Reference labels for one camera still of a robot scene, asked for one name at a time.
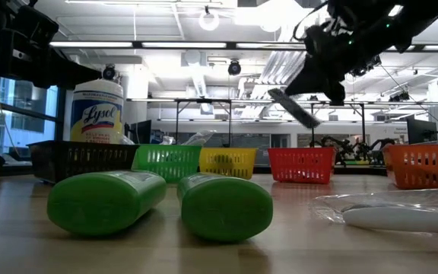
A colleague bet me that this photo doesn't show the red toothbrush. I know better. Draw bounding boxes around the red toothbrush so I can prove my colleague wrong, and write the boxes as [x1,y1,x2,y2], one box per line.
[309,196,438,235]

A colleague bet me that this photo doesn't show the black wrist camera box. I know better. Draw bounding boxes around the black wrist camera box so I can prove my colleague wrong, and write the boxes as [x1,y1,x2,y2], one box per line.
[0,0,60,47]

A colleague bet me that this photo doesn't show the orange plastic basket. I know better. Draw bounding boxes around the orange plastic basket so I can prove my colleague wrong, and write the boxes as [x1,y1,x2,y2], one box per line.
[381,143,438,190]

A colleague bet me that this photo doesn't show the black plastic basket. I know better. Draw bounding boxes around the black plastic basket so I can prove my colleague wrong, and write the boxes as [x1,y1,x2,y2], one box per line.
[27,139,141,185]

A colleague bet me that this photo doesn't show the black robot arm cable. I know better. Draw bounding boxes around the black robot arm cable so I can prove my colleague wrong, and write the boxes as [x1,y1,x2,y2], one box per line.
[292,0,331,42]

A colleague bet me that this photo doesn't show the black background rig frame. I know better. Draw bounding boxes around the black background rig frame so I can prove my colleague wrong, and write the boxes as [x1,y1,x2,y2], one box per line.
[309,100,367,148]
[173,97,233,148]

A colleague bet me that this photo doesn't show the Lysol wipes canister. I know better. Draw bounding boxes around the Lysol wipes canister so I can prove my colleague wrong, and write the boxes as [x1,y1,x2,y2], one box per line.
[68,78,125,145]

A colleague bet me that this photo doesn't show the green travel shampoo bottle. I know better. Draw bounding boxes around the green travel shampoo bottle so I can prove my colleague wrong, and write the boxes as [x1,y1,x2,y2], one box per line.
[176,171,275,244]
[46,170,167,236]

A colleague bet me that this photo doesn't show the frame beam with light strips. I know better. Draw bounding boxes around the frame beam with light strips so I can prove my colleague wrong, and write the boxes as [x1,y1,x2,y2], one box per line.
[49,39,438,53]

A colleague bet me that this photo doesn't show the white round ceiling lamp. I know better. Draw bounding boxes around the white round ceiling lamp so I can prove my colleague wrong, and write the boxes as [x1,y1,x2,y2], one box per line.
[198,10,221,33]

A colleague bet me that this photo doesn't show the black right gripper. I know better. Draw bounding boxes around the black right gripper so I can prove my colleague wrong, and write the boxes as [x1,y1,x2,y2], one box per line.
[284,21,361,107]

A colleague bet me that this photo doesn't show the black ceiling-mounted camera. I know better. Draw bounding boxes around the black ceiling-mounted camera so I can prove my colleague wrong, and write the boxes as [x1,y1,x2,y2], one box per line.
[389,91,412,104]
[227,59,243,76]
[350,55,382,78]
[101,64,117,81]

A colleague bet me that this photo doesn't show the yellow plastic basket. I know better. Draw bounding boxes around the yellow plastic basket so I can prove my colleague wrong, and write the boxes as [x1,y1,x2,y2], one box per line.
[198,147,259,180]

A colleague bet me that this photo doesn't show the silver ceiling air duct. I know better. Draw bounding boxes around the silver ceiling air duct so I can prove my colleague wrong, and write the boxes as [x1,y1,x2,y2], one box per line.
[259,49,307,87]

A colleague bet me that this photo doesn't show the red plastic basket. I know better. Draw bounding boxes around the red plastic basket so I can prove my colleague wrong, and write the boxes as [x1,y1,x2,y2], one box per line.
[267,147,337,185]

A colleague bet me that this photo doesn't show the black background robot arms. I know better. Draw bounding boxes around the black background robot arms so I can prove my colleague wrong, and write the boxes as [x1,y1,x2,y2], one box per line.
[309,135,397,167]

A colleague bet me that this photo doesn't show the green plastic basket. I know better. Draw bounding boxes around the green plastic basket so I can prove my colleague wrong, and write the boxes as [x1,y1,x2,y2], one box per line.
[131,143,203,183]

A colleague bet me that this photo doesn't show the dark computer monitor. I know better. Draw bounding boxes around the dark computer monitor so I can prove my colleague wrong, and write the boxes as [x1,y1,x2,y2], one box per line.
[129,119,153,145]
[406,116,438,145]

